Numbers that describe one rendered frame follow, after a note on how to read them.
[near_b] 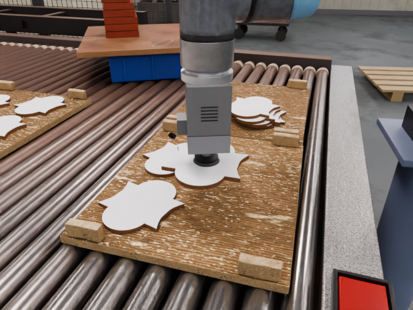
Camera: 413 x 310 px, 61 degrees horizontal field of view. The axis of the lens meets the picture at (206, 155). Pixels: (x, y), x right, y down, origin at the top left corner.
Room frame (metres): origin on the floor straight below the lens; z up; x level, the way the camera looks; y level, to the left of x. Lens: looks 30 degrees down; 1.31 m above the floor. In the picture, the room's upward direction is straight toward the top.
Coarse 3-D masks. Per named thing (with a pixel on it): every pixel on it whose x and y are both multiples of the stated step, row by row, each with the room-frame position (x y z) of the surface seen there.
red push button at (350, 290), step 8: (344, 280) 0.33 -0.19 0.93; (352, 280) 0.33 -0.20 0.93; (360, 280) 0.33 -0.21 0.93; (344, 288) 0.32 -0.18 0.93; (352, 288) 0.32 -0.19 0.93; (360, 288) 0.32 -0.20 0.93; (368, 288) 0.32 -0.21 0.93; (376, 288) 0.32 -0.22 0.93; (384, 288) 0.32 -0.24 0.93; (344, 296) 0.30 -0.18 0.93; (352, 296) 0.30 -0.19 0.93; (360, 296) 0.30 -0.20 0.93; (368, 296) 0.30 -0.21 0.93; (376, 296) 0.30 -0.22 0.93; (384, 296) 0.30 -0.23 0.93; (344, 304) 0.29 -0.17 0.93; (352, 304) 0.29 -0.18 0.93; (360, 304) 0.29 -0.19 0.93; (368, 304) 0.29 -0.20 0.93; (376, 304) 0.29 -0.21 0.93; (384, 304) 0.29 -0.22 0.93
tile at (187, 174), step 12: (180, 156) 0.51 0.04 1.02; (192, 156) 0.51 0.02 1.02; (228, 156) 0.51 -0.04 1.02; (240, 156) 0.51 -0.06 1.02; (168, 168) 0.47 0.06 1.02; (180, 168) 0.47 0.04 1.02; (192, 168) 0.47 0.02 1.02; (204, 168) 0.47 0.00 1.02; (216, 168) 0.47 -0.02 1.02; (228, 168) 0.47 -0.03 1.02; (180, 180) 0.44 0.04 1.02; (192, 180) 0.44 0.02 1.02; (204, 180) 0.44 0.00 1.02; (216, 180) 0.44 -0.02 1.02; (228, 180) 0.45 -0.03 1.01
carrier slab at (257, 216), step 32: (256, 160) 0.64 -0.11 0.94; (288, 160) 0.64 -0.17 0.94; (192, 192) 0.52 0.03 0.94; (224, 192) 0.52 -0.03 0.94; (256, 192) 0.52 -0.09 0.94; (288, 192) 0.52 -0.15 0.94; (160, 224) 0.44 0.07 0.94; (192, 224) 0.44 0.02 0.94; (224, 224) 0.44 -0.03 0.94; (256, 224) 0.44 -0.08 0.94; (288, 224) 0.44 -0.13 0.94; (128, 256) 0.38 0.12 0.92; (160, 256) 0.37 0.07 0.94; (192, 256) 0.37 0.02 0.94; (224, 256) 0.37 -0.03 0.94; (288, 256) 0.37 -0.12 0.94; (288, 288) 0.31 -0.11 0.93
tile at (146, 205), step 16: (128, 192) 0.51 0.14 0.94; (144, 192) 0.51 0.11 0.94; (160, 192) 0.51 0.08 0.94; (112, 208) 0.47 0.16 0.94; (128, 208) 0.47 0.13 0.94; (144, 208) 0.47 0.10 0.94; (160, 208) 0.47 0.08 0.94; (176, 208) 0.47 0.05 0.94; (112, 224) 0.43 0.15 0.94; (128, 224) 0.43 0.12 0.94; (144, 224) 0.43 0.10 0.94
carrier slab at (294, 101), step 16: (240, 96) 1.03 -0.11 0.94; (256, 96) 1.03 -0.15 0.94; (272, 96) 1.03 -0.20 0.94; (288, 96) 1.03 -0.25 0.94; (304, 96) 1.03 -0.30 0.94; (176, 112) 0.90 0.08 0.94; (288, 112) 0.90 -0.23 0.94; (304, 112) 0.90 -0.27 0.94; (240, 128) 0.80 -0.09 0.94; (272, 128) 0.80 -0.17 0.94; (288, 128) 0.80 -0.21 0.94; (304, 128) 0.80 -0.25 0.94
